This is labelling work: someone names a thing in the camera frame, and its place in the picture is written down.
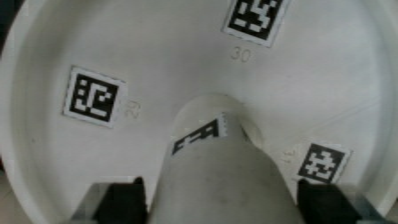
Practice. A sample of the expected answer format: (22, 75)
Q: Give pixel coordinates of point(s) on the white cylindrical table leg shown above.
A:
(221, 185)

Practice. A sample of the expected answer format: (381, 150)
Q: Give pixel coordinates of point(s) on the white round table top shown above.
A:
(109, 60)

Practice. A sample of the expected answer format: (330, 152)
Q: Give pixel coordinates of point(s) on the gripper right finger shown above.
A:
(333, 207)

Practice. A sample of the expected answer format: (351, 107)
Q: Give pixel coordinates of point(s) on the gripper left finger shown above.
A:
(113, 204)

